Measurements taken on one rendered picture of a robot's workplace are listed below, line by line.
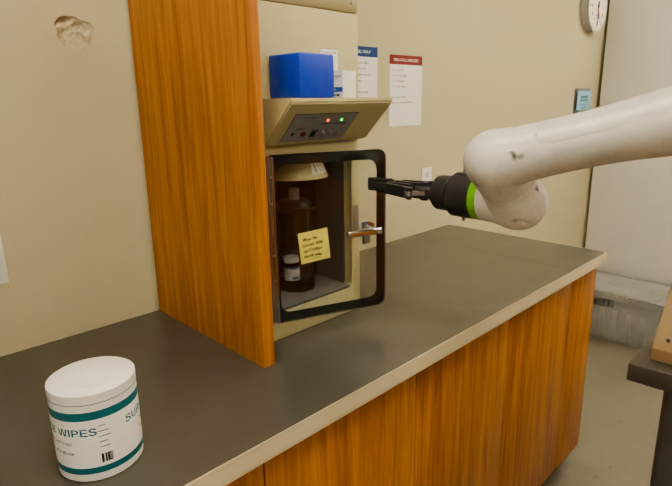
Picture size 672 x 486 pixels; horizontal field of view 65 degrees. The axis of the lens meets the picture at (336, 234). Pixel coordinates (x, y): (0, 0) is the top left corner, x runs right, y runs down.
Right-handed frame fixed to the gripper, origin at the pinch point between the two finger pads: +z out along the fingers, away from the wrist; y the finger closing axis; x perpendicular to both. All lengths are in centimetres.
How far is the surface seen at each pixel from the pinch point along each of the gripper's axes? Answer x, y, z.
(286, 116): -16.5, 24.1, 4.9
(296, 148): -8.8, 14.2, 13.8
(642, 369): 37, -24, -54
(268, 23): -35.6, 20.9, 13.7
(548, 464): 114, -82, -13
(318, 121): -15.1, 14.1, 6.1
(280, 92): -21.3, 22.0, 9.2
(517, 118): -9, -177, 57
